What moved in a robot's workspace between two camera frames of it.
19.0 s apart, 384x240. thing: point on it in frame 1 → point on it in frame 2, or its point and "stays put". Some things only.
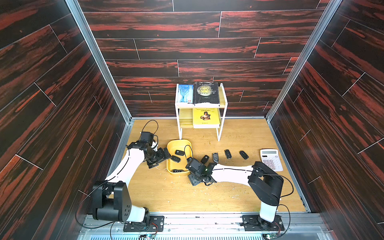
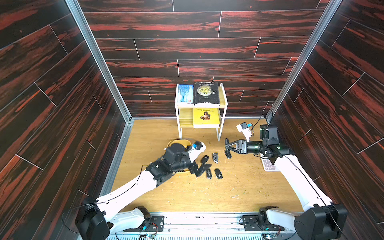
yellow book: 206,118 stays put
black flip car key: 204,159 stays put
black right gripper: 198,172 → 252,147
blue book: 185,93 stays put
